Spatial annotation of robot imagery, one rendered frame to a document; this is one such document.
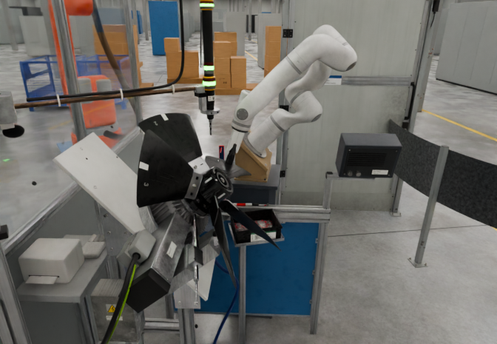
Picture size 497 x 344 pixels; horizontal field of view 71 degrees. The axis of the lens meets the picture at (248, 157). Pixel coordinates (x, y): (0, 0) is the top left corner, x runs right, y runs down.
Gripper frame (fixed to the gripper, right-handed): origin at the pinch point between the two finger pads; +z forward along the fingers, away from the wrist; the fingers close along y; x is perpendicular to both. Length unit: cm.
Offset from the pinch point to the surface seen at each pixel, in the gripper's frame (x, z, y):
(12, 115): -59, -18, 58
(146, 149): -25, -17, 52
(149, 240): -17, 9, 58
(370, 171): 66, -12, -10
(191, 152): -15.1, -8.0, 24.0
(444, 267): 185, 65, -78
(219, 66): -66, 68, -718
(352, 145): 51, -22, -7
